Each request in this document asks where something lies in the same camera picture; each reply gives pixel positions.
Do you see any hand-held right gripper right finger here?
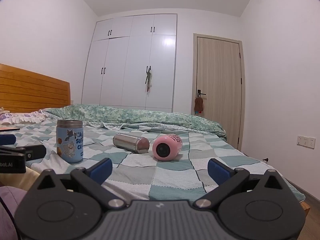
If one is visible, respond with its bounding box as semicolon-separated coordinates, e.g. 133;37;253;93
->
194;158;292;209

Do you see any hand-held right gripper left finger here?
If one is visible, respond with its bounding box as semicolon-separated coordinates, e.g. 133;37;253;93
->
31;158;127;209

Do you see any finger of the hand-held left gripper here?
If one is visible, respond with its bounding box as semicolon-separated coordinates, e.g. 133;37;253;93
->
0;134;16;145
0;144;47;161

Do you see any stainless steel cup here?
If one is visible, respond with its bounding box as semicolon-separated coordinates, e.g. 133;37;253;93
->
112;133;150;154

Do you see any pink cup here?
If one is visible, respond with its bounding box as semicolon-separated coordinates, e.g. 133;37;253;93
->
152;134;183;161

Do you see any blue cartoon print cup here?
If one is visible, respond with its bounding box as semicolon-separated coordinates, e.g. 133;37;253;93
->
56;119;84;164

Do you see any beige cloth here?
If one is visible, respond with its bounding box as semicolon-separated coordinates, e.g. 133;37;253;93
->
0;166;41;191

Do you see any purple floral pillow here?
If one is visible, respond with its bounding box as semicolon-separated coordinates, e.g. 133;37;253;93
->
0;107;52;126

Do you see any purple clothing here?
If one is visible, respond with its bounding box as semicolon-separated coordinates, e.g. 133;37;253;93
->
0;186;28;240

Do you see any wooden headboard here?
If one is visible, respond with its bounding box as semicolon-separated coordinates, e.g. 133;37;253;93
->
0;63;71;113

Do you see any brown hanging bag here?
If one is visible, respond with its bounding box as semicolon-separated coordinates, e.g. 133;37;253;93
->
194;96;204;112

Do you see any green floral quilt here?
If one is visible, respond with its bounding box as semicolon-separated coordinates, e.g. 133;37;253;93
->
41;104;227;141

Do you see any light wooden door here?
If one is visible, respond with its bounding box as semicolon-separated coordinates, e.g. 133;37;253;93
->
192;33;245;151

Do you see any hanging keys bundle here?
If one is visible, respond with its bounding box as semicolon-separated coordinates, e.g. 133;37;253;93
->
144;66;153;92

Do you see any white wardrobe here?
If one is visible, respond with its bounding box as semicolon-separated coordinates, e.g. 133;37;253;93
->
81;13;178;113

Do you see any white wall socket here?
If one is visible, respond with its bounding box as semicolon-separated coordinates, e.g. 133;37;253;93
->
297;135;316;148

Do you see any wooden bed frame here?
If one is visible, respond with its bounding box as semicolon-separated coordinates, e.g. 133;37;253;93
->
299;201;311;216

